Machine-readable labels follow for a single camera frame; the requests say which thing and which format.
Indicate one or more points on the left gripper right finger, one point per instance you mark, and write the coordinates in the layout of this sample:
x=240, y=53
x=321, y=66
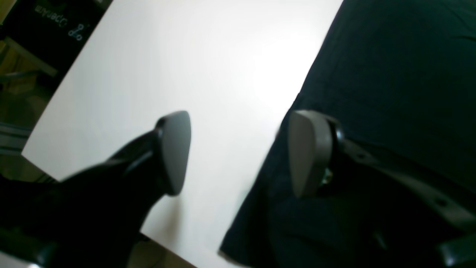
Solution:
x=358, y=205

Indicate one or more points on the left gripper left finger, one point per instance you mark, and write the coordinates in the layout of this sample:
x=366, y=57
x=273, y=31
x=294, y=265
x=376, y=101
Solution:
x=92, y=219

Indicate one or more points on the black T-shirt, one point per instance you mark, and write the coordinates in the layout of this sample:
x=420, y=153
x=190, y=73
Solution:
x=393, y=73

